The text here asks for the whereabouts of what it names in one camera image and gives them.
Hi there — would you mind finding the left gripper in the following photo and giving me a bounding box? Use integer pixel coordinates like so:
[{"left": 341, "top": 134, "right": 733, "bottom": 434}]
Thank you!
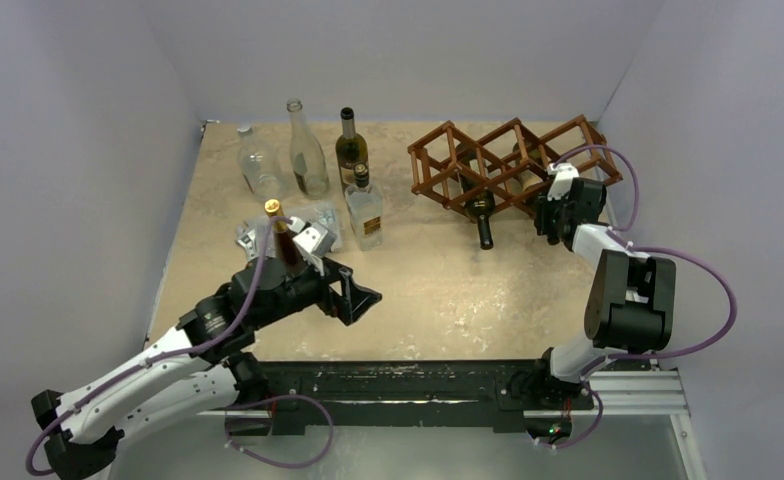
[{"left": 252, "top": 252, "right": 380, "bottom": 329}]

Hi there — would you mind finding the dark bottle black cap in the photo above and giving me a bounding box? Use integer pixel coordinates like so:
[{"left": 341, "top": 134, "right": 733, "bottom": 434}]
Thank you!
[{"left": 458, "top": 151, "right": 495, "bottom": 250}]

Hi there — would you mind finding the red wine bottle gold cap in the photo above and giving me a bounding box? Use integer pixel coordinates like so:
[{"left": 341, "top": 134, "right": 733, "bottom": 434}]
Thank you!
[{"left": 264, "top": 198, "right": 307, "bottom": 275}]

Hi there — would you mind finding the clear bottle black cap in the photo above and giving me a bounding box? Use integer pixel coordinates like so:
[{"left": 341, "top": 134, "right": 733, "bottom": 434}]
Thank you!
[{"left": 344, "top": 162, "right": 383, "bottom": 251}]

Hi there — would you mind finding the clear glass bottle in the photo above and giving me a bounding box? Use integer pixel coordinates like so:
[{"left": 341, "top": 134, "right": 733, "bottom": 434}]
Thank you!
[
  {"left": 237, "top": 123, "right": 286, "bottom": 202},
  {"left": 287, "top": 98, "right": 330, "bottom": 200}
]

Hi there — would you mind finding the dark bottle silver cap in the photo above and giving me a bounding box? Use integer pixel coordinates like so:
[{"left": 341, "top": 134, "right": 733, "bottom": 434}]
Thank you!
[{"left": 335, "top": 107, "right": 368, "bottom": 191}]

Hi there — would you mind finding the green bottle silver neck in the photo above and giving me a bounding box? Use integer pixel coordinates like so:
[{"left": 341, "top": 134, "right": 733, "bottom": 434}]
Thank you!
[{"left": 518, "top": 141, "right": 548, "bottom": 210}]

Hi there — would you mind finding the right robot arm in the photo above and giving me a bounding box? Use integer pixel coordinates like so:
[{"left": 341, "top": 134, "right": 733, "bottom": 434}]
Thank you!
[{"left": 501, "top": 178, "right": 676, "bottom": 409}]

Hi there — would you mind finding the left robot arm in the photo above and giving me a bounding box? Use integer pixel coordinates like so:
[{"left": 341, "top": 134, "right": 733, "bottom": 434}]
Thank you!
[{"left": 25, "top": 257, "right": 382, "bottom": 479}]

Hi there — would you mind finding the wooden wine rack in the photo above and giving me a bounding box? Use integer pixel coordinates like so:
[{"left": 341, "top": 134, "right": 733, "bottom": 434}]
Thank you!
[{"left": 408, "top": 115, "right": 623, "bottom": 218}]

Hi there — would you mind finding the clear plastic screw box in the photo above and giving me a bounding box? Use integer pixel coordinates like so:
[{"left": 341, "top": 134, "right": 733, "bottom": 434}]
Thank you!
[{"left": 238, "top": 200, "right": 343, "bottom": 252}]

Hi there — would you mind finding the red adjustable wrench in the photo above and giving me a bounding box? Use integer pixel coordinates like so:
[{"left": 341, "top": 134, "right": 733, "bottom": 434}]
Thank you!
[{"left": 235, "top": 225, "right": 258, "bottom": 262}]

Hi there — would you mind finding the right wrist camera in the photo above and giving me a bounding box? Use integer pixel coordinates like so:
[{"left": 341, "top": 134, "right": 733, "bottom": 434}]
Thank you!
[{"left": 547, "top": 162, "right": 580, "bottom": 201}]

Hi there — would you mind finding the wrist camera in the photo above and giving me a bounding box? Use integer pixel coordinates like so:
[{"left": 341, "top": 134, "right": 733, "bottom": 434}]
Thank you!
[
  {"left": 547, "top": 162, "right": 580, "bottom": 201},
  {"left": 289, "top": 216, "right": 337, "bottom": 274}
]

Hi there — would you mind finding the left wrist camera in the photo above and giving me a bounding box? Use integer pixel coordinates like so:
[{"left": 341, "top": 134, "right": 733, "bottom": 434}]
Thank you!
[{"left": 289, "top": 216, "right": 337, "bottom": 274}]

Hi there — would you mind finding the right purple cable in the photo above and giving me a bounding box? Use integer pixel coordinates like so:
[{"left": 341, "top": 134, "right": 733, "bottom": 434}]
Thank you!
[{"left": 537, "top": 144, "right": 739, "bottom": 452}]

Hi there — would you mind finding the purple cable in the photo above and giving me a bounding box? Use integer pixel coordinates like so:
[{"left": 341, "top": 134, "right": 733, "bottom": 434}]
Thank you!
[
  {"left": 24, "top": 215, "right": 294, "bottom": 478},
  {"left": 537, "top": 144, "right": 739, "bottom": 452}
]

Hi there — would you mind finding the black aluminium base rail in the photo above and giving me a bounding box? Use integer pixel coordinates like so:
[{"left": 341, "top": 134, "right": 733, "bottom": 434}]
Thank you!
[{"left": 103, "top": 359, "right": 691, "bottom": 439}]

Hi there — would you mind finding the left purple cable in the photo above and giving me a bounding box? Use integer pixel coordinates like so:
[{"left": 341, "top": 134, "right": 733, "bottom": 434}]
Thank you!
[{"left": 24, "top": 215, "right": 294, "bottom": 478}]

